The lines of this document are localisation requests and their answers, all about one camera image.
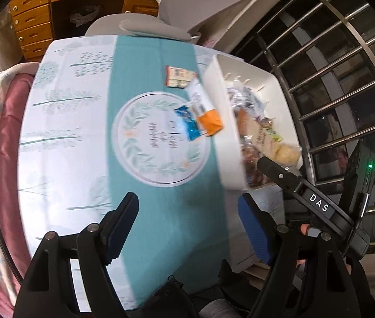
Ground clear bread bag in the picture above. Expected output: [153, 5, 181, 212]
[235, 109, 268, 153]

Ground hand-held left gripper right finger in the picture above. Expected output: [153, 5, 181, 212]
[236, 192, 362, 318]

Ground printed blue white tablecloth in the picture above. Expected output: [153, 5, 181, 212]
[17, 35, 288, 312]

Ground crumpled white plastic bag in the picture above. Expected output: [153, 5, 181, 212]
[70, 5, 100, 27]

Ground blue snack packet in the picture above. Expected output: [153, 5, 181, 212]
[173, 104, 208, 142]

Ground white orange snack packet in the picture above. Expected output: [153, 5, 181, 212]
[186, 79, 224, 137]

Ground white plastic bin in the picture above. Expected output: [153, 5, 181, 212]
[202, 54, 305, 192]

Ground cream brown snack packet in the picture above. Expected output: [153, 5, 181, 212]
[165, 65, 200, 89]

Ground yellow cracker packet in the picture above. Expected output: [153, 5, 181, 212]
[270, 142, 302, 168]

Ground red brown snack packet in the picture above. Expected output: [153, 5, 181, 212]
[242, 146, 274, 188]

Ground wooden desk with drawers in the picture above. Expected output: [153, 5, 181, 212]
[8, 0, 182, 62]

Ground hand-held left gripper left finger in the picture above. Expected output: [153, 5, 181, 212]
[13, 191, 140, 318]

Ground metal window grille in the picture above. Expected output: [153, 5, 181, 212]
[233, 0, 375, 246]

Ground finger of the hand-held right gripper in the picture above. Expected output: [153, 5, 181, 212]
[256, 156, 308, 195]

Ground grey office chair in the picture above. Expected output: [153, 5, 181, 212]
[85, 0, 267, 46]

